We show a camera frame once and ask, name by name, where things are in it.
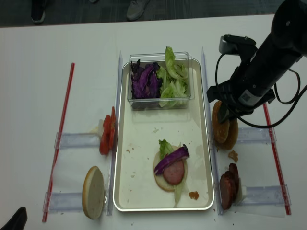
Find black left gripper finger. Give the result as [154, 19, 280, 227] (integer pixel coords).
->
[1, 207, 27, 230]

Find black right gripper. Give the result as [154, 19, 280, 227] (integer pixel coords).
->
[207, 80, 275, 124]

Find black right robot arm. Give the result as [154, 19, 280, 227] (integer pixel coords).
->
[207, 0, 307, 123]

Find bread crumb piece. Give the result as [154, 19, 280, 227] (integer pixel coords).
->
[228, 150, 238, 162]

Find green lettuce pile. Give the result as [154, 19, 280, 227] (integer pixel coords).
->
[156, 46, 189, 109]

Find dark sausage patties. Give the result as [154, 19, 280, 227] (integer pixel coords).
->
[219, 163, 239, 210]

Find lettuce leaf on bun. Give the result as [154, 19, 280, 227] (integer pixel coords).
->
[159, 139, 175, 160]

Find lower lettuce leaf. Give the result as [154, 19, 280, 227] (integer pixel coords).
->
[174, 180, 188, 208]

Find red tomato slices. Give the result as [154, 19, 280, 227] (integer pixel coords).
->
[99, 107, 116, 155]

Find white pusher block tomato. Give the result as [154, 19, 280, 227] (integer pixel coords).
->
[97, 119, 104, 138]

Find sesame bun top rear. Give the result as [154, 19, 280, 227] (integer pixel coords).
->
[224, 119, 238, 150]

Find left lower clear crossbar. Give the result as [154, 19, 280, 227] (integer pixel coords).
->
[43, 192, 83, 213]

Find left red rod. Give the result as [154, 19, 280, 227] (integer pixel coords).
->
[42, 62, 75, 223]

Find red rod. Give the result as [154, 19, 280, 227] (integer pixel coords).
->
[262, 103, 292, 215]
[42, 62, 75, 223]

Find purple cabbage strip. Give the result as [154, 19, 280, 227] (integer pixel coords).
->
[154, 144, 189, 175]

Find clear plastic salad container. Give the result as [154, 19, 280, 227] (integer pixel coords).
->
[127, 47, 194, 110]

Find white-faced bun half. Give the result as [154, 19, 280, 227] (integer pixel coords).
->
[82, 166, 105, 220]

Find white pusher block sausage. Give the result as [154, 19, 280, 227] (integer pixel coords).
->
[235, 178, 247, 205]

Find pink ham slice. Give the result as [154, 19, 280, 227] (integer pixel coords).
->
[163, 160, 185, 185]

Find purple cabbage pile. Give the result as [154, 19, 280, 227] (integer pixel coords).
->
[130, 60, 163, 99]

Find orange food scrap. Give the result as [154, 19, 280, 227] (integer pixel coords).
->
[189, 191, 199, 200]

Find cream metal tray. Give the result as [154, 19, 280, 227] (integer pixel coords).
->
[113, 59, 214, 212]

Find right lower clear crossbar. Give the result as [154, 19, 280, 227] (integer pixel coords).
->
[238, 185, 292, 206]

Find bottom bun on tray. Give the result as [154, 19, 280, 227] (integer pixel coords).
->
[153, 146, 188, 192]

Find right red rod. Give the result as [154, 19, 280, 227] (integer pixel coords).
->
[262, 103, 292, 215]

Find left upper clear crossbar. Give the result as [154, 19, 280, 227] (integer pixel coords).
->
[54, 133, 100, 150]

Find grey shoe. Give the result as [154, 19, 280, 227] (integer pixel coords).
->
[126, 0, 150, 21]

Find dark blue shoe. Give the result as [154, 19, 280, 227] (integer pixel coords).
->
[31, 0, 46, 24]

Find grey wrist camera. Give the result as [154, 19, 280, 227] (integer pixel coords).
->
[219, 34, 256, 55]

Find black cable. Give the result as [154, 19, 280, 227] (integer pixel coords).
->
[214, 53, 307, 128]

